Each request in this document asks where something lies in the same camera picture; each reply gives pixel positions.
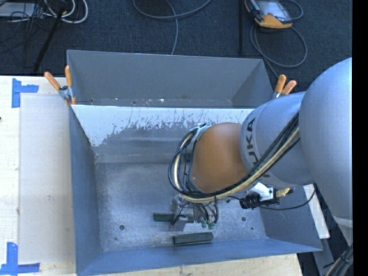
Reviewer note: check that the black cylinder on white bracket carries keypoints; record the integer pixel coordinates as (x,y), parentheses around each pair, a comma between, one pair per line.
(253,200)

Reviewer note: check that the dark green flat block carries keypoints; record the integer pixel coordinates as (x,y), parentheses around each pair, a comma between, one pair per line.
(193,238)
(162,217)

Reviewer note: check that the pale wood flat board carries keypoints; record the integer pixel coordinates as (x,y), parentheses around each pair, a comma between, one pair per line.
(43,177)

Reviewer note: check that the grey metal bin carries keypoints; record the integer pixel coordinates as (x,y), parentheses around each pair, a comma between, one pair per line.
(138,188)

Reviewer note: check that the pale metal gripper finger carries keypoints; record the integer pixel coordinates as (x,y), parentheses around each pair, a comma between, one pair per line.
(183,226)
(177,204)

